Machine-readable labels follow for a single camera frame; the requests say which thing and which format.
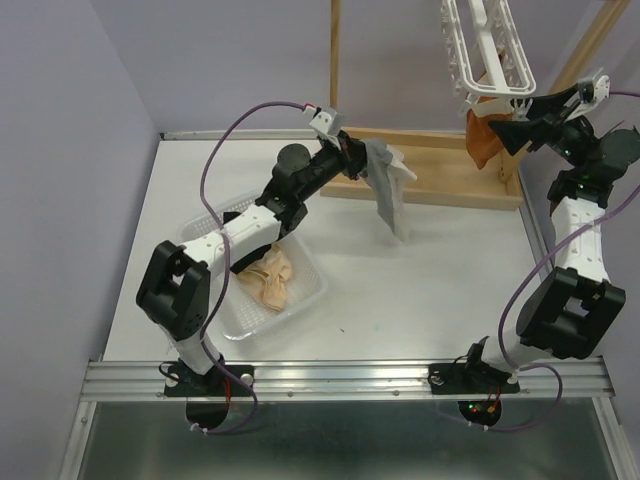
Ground beige striped underwear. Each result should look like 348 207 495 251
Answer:
236 244 293 312

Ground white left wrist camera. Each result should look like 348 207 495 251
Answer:
303 104 344 150

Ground wooden hanger stand frame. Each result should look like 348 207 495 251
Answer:
347 1 630 211

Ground grey underwear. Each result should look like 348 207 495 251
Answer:
360 138 417 241

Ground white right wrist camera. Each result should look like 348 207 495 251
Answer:
574 68 610 116

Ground white plastic clip hanger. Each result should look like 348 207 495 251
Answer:
440 1 536 120

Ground clear plastic basket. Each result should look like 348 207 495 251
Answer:
178 190 328 341

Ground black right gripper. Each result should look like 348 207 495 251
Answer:
489 83 598 172

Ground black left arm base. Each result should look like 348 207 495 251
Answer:
158 360 251 398

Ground aluminium mounting rail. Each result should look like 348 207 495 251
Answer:
80 358 615 403

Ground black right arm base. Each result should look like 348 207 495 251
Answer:
427 362 520 395

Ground black underwear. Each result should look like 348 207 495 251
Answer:
222 211 242 225

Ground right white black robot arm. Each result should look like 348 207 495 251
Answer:
460 75 639 390

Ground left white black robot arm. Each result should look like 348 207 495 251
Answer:
136 133 367 394

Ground orange underwear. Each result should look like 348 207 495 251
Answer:
466 97 513 170

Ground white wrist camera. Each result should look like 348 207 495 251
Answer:
303 104 344 150
574 68 610 116

